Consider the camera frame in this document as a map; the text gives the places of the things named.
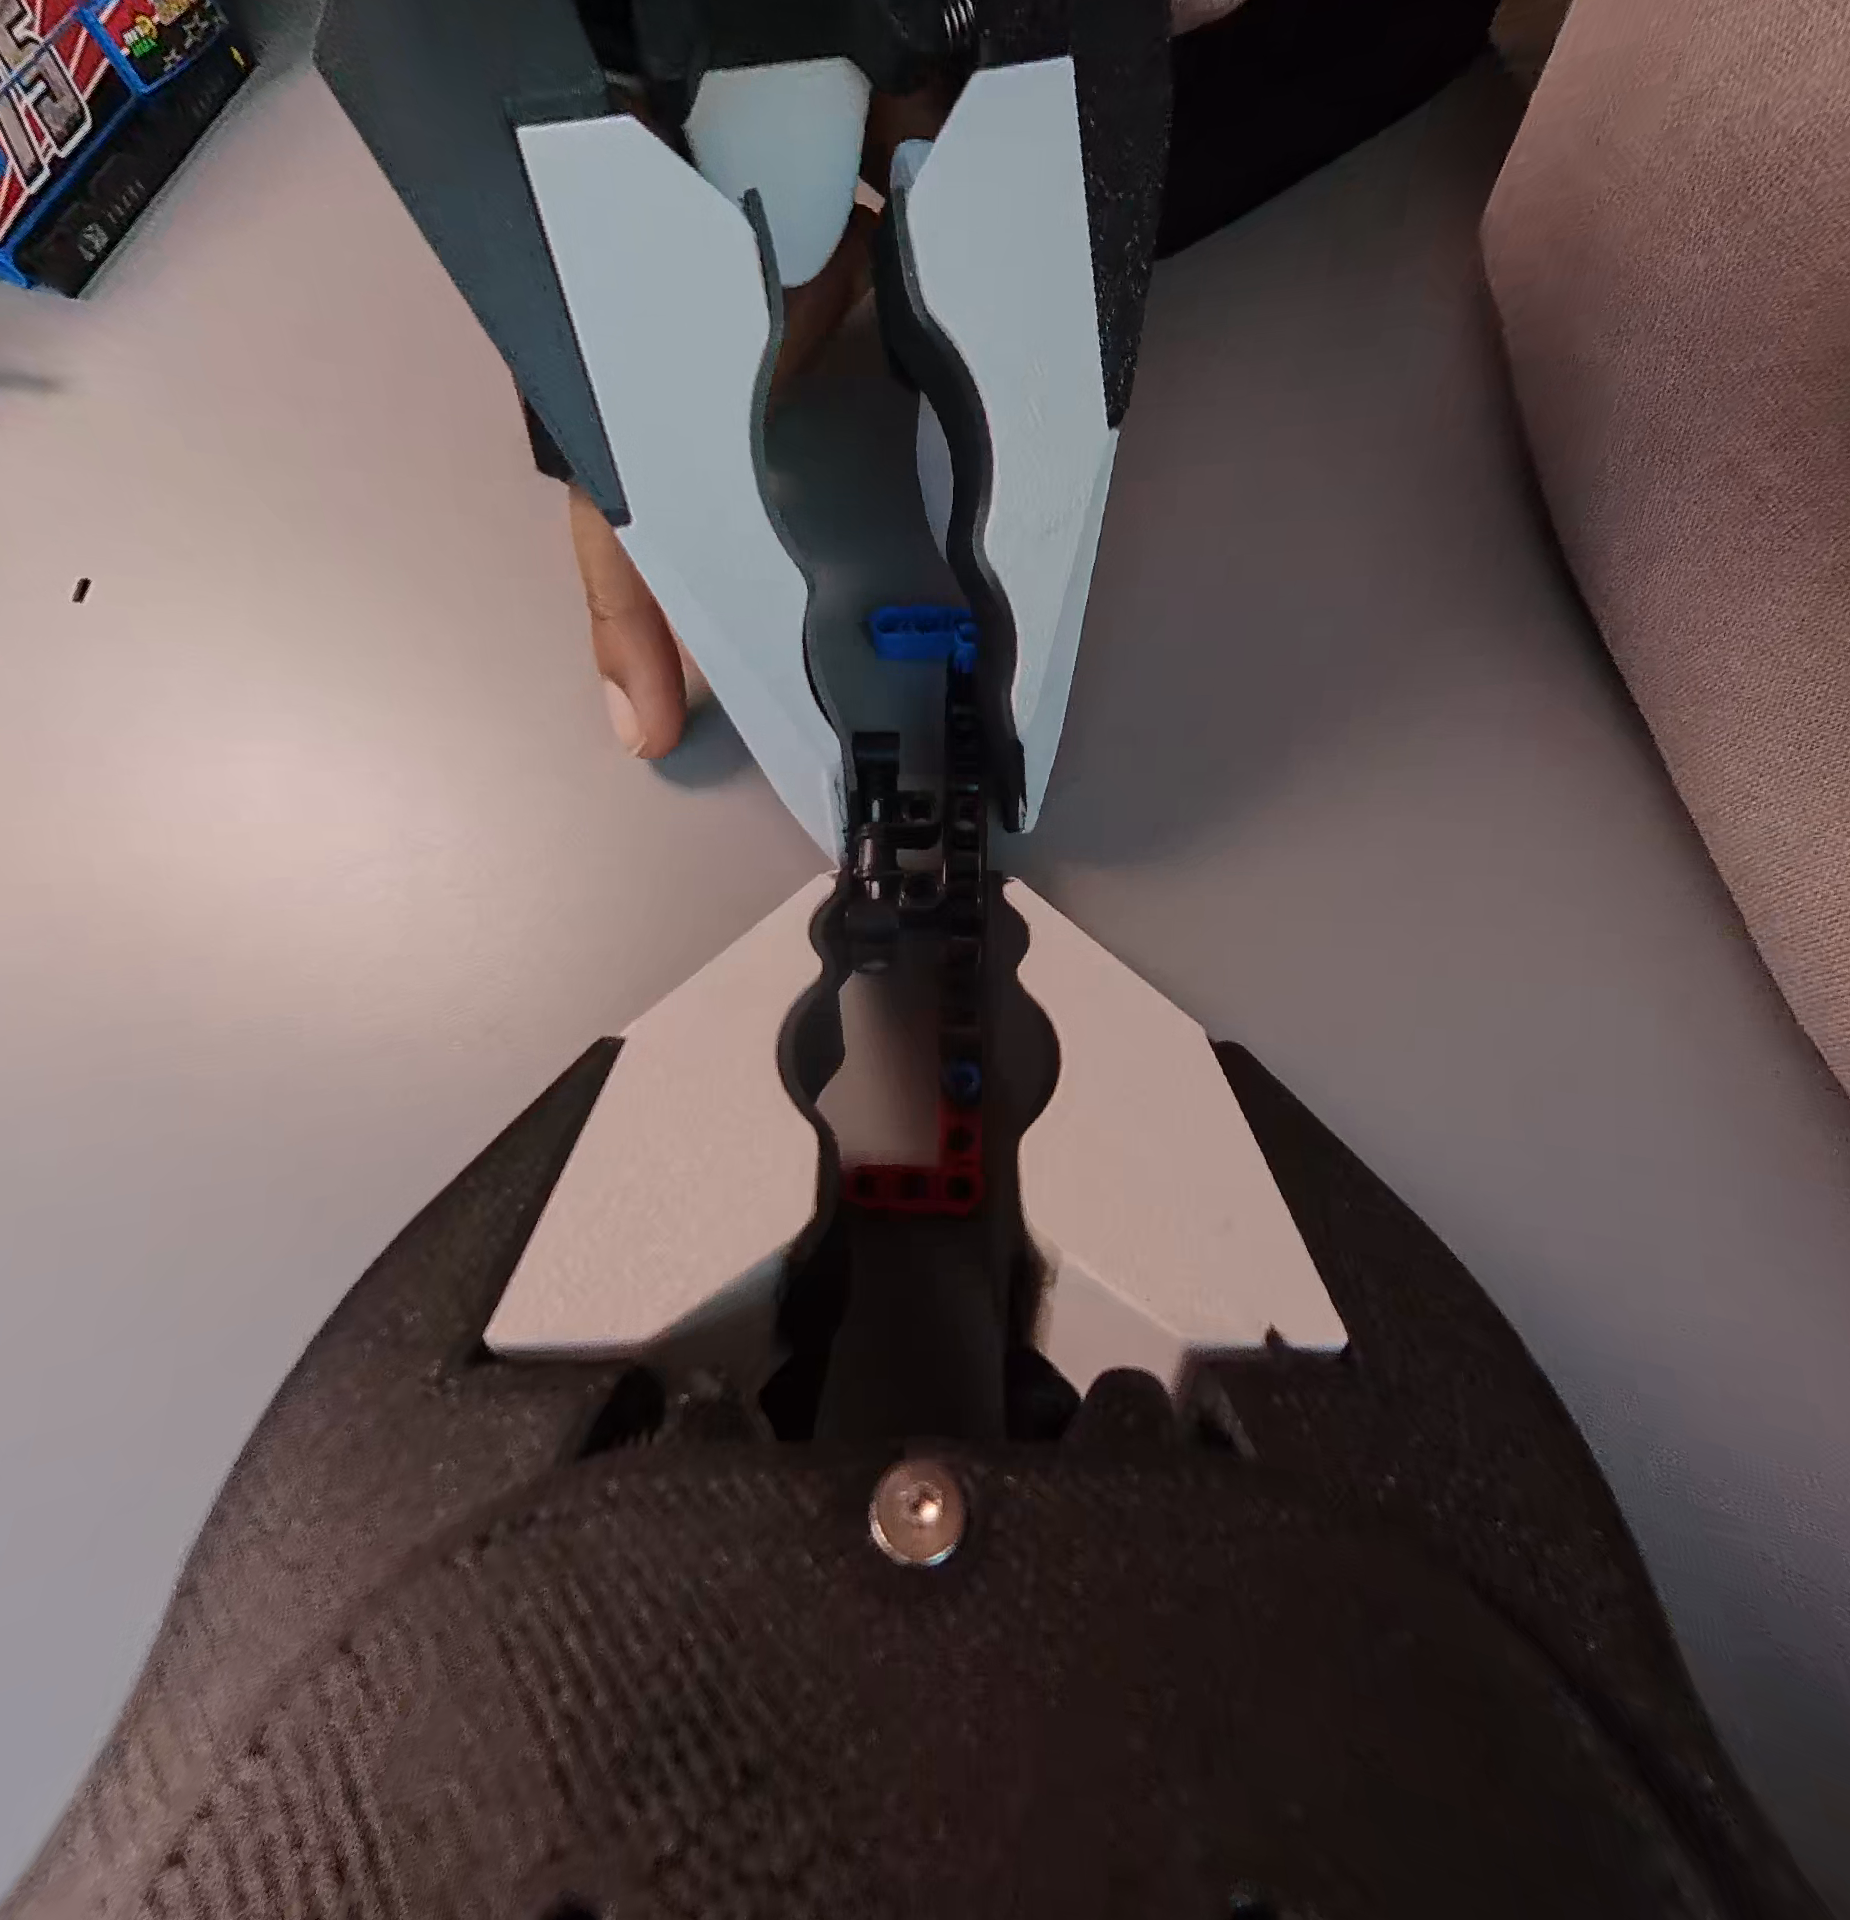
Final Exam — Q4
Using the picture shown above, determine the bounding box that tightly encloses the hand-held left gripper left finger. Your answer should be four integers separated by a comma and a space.
477, 873, 854, 1443

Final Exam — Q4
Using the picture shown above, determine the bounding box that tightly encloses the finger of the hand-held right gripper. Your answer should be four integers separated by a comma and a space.
869, 56, 1125, 837
511, 58, 876, 869

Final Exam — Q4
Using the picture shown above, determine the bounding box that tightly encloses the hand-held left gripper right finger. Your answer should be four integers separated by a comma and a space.
990, 875, 1354, 1443

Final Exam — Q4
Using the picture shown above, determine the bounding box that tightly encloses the black lego beam assembly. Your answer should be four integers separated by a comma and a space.
840, 602, 1001, 1217

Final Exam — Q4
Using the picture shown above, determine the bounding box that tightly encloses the small black lego connector assembly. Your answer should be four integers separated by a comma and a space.
840, 730, 945, 970

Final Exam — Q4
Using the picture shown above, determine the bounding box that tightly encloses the lego race car model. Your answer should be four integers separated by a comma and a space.
0, 0, 259, 298

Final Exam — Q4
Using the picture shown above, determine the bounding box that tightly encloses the person's right hand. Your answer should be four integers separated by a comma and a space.
565, 490, 712, 762

